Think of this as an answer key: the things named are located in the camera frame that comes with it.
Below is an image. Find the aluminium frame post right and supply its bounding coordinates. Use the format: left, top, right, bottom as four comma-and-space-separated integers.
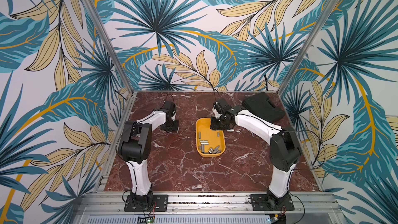
277, 0, 340, 96

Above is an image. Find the aluminium frame post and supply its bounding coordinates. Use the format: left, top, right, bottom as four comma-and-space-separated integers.
277, 0, 340, 96
82, 0, 134, 95

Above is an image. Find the silver socket pile in tray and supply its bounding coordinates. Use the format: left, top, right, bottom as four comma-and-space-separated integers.
197, 132, 225, 157

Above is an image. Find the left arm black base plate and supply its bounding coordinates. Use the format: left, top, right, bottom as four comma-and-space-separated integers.
124, 194, 169, 213

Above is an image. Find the aluminium front rail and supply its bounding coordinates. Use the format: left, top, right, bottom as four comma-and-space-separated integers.
72, 192, 347, 224

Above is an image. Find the yellow plastic storage tray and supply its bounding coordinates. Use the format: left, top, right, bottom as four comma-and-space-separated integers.
195, 118, 226, 158

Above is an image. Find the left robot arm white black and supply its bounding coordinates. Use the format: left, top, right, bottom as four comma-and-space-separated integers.
116, 101, 179, 208

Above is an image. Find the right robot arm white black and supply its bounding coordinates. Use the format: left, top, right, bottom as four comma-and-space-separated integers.
210, 95, 302, 211

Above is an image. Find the black tool case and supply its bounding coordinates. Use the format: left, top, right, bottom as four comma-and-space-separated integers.
242, 92, 285, 123

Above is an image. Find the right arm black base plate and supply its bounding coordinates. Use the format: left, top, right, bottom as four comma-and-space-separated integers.
249, 194, 294, 212

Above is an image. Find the aluminium frame post left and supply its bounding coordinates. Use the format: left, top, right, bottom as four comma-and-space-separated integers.
82, 0, 134, 95

